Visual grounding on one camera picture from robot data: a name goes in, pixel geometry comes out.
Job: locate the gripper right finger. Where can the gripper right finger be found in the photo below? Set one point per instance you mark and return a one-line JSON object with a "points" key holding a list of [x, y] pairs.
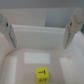
{"points": [[72, 28]]}

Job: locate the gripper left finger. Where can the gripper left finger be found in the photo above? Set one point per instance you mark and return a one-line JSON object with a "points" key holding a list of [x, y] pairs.
{"points": [[8, 30]]}

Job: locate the yellow block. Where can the yellow block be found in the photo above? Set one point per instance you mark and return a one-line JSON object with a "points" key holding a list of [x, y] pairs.
{"points": [[42, 75]]}

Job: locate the white plastic box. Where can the white plastic box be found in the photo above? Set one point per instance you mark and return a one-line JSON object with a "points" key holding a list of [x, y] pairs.
{"points": [[40, 46]]}

